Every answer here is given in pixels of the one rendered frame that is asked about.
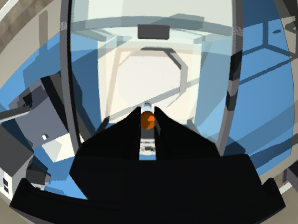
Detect blue bench mat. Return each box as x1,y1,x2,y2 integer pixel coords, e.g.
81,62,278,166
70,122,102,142
0,0,294,199

